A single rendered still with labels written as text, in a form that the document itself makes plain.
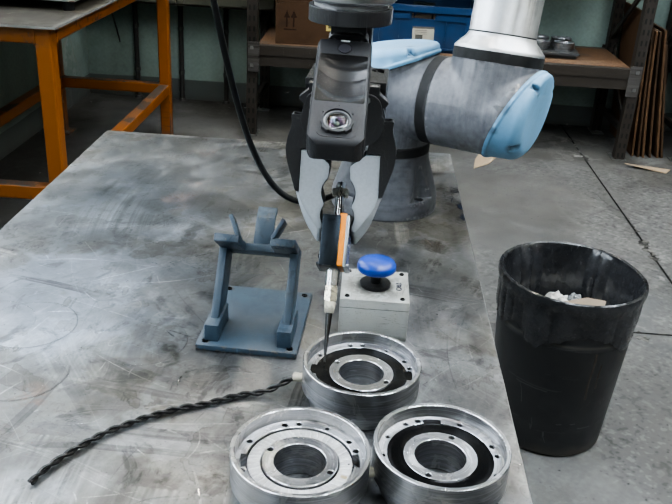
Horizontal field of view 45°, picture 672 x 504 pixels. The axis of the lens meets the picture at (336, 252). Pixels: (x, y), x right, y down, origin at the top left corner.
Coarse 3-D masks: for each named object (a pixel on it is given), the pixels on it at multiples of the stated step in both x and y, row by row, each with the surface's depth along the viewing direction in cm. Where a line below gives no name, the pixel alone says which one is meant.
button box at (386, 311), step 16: (352, 272) 87; (400, 272) 88; (352, 288) 84; (368, 288) 83; (384, 288) 83; (400, 288) 84; (352, 304) 82; (368, 304) 82; (384, 304) 82; (400, 304) 82; (352, 320) 83; (368, 320) 82; (384, 320) 82; (400, 320) 82; (400, 336) 83
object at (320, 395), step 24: (336, 336) 76; (360, 336) 77; (384, 336) 76; (312, 360) 74; (336, 360) 74; (360, 360) 74; (408, 360) 75; (312, 384) 70; (360, 384) 76; (384, 384) 71; (408, 384) 69; (336, 408) 68; (360, 408) 68; (384, 408) 68
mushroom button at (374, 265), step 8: (368, 256) 84; (376, 256) 84; (384, 256) 84; (360, 264) 83; (368, 264) 82; (376, 264) 82; (384, 264) 83; (392, 264) 83; (360, 272) 83; (368, 272) 82; (376, 272) 82; (384, 272) 82; (392, 272) 83; (376, 280) 84
